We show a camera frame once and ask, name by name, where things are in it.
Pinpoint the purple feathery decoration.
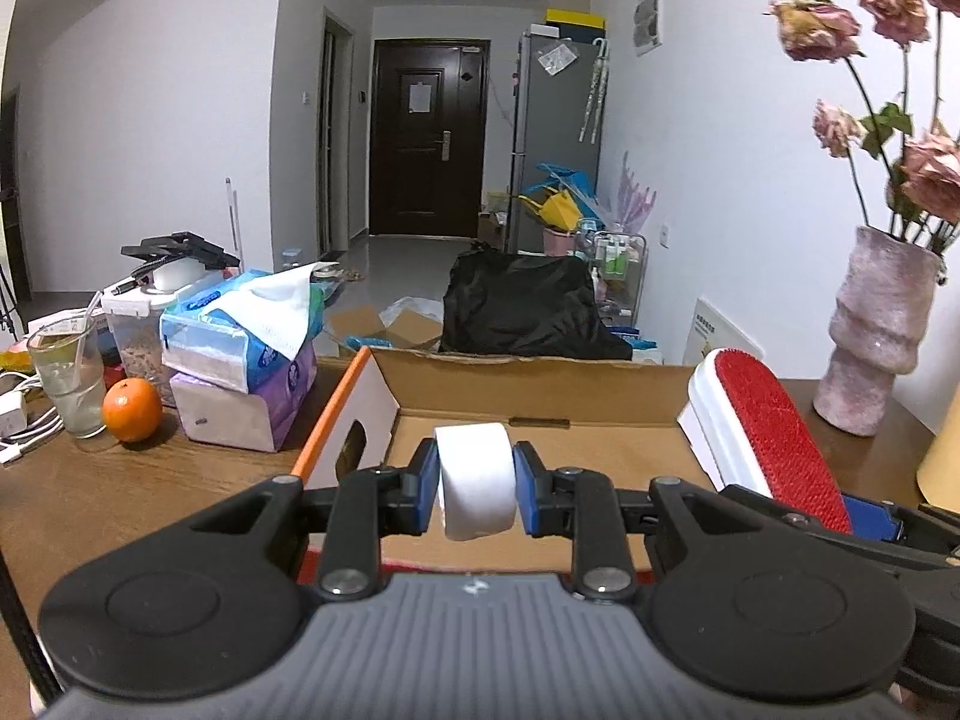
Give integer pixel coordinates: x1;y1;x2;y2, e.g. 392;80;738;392
600;154;658;233

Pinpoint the white wall panel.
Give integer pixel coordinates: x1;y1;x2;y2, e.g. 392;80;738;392
632;0;665;57

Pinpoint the pale yellow container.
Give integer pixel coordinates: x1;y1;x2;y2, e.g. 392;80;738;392
916;420;960;515

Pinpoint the blue folded plastic item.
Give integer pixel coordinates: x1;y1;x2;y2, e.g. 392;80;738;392
517;163;601;220

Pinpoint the yellow bag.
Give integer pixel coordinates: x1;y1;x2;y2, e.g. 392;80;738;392
529;187;583;233

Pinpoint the dark wooden entrance door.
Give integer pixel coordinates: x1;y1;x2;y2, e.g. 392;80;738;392
369;39;490;237

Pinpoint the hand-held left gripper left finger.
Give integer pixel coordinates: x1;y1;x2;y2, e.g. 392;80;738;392
180;439;442;602

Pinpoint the white leaning board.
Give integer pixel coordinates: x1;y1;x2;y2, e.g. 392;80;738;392
684;296;766;367

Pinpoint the interior door frame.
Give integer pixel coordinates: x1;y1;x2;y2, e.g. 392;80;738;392
321;6;356;260

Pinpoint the open brown floor carton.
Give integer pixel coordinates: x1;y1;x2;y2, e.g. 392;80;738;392
326;304;445;357

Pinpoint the black device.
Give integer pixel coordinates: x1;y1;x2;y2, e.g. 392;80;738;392
121;232;242;272

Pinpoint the white charger with cables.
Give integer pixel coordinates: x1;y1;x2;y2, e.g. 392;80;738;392
0;371;67;467

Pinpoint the orange fruit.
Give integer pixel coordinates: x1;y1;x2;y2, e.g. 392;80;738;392
102;379;164;443

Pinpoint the dried pink rose bouquet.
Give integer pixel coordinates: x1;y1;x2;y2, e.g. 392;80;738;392
765;0;960;256

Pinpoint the yellow flat box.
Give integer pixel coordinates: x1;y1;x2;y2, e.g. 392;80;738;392
546;9;607;35

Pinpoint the folded white umbrella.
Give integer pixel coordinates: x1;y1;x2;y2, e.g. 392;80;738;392
577;37;611;145

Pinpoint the pink textured vase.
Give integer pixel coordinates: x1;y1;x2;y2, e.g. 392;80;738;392
814;225;944;437

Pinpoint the orange cardboard box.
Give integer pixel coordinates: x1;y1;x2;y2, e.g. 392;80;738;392
289;346;755;583

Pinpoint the clear drinking straw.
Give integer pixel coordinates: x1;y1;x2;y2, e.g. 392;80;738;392
73;291;104;391

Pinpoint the black bag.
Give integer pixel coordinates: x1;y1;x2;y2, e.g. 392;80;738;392
441;240;635;361

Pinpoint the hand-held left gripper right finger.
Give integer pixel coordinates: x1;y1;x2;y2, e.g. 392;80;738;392
513;441;785;602

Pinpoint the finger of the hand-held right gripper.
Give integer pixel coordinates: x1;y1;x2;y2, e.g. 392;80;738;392
724;484;960;569

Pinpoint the clear plastic food container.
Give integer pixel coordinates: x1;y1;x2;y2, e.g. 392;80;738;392
100;279;188;407

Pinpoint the wire cart with bottles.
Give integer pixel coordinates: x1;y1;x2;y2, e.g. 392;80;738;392
577;229;650;331

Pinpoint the clear glass cup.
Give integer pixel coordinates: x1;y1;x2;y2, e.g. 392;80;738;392
27;315;107;440

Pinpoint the grey refrigerator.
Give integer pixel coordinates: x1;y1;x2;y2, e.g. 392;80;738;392
510;31;605;256

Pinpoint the purple tissue pack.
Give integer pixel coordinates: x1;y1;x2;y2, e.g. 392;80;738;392
169;341;319;453

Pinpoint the blue tissue pack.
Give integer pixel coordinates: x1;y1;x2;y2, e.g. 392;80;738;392
160;264;327;395

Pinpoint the red white lint brush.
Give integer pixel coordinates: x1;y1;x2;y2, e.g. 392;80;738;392
677;349;854;535

